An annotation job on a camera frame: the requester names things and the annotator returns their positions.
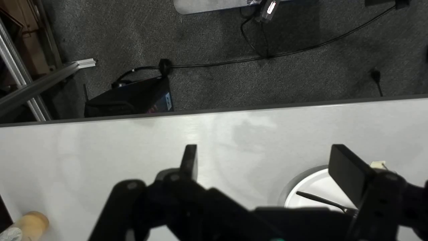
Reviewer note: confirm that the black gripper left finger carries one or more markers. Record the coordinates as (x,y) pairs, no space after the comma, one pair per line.
(188,161)

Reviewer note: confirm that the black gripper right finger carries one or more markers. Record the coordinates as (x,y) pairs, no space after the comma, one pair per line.
(349,171)

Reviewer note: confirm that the black plastic fork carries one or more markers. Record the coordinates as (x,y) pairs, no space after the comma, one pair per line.
(323,201)

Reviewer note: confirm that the yellowish tape piece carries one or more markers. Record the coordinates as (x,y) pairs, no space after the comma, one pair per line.
(378,165)

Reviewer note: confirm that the white paper plate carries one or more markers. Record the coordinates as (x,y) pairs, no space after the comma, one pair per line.
(318,182)

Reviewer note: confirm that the black box on floor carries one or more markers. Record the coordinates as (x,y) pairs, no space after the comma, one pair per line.
(141,96)

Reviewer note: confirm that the clear plastic water bottle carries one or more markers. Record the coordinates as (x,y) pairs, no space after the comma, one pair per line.
(30,226)

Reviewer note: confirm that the aluminium frame leg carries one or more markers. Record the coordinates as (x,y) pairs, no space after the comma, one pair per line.
(28,90)

